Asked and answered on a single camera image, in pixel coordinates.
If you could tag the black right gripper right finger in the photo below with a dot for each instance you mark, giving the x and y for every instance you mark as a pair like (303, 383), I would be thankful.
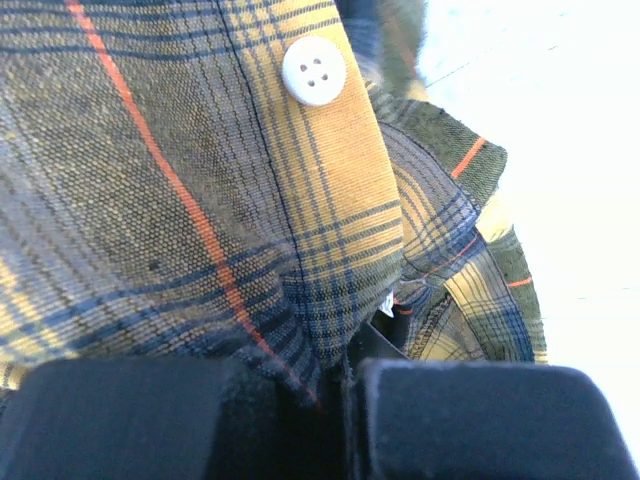
(480, 420)

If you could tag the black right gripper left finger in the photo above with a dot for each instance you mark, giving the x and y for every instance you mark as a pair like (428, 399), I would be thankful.
(164, 419)

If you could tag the yellow black plaid shirt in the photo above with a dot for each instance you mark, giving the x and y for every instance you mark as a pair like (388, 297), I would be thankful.
(246, 179)

